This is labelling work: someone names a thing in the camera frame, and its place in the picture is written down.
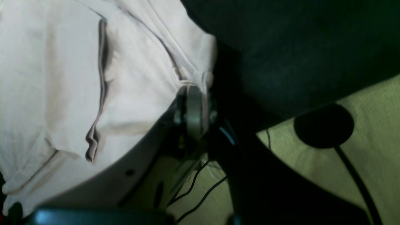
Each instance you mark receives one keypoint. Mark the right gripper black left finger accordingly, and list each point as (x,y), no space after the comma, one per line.
(188,111)

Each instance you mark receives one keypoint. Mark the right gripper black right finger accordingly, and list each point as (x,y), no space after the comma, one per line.
(264,190)

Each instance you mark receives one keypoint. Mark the pink T-shirt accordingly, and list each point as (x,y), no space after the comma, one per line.
(83,81)

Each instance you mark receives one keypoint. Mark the black round lamp stand base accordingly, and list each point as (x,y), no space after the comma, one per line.
(329,127)

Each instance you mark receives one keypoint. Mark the black table cloth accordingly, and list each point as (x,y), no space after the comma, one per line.
(281,58)

